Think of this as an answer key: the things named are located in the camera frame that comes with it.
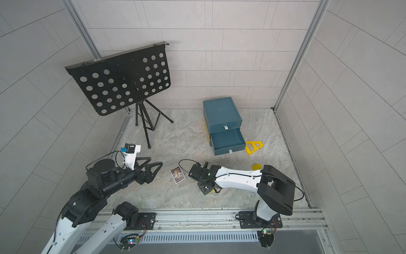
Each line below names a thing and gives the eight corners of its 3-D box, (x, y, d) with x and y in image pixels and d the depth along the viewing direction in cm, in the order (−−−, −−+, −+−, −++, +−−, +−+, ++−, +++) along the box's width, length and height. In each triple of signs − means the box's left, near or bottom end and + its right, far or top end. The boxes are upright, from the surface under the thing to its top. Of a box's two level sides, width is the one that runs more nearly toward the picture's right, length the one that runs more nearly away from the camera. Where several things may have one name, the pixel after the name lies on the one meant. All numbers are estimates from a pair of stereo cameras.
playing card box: (176, 184, 84) (175, 183, 82) (170, 172, 88) (169, 170, 86) (186, 178, 86) (185, 177, 84) (179, 166, 90) (179, 165, 88)
